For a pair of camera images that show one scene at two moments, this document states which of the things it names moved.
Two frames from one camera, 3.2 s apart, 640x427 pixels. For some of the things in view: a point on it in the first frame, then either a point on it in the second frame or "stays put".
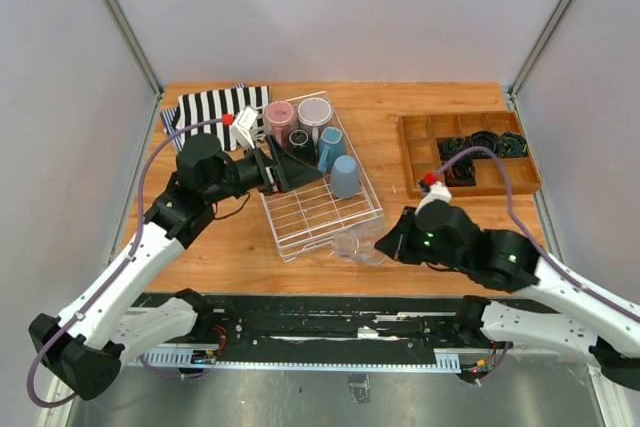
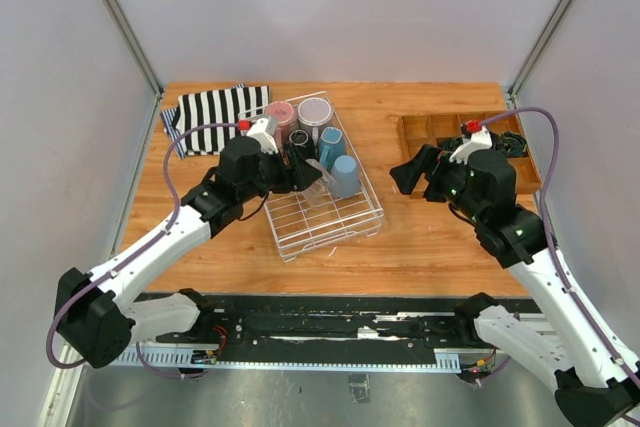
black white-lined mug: (301, 146) stays put
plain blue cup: (345, 177) stays put
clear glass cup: (357, 245) → (322, 191)
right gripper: (397, 242) → (426, 160)
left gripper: (291, 172) stays put
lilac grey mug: (314, 114) stays put
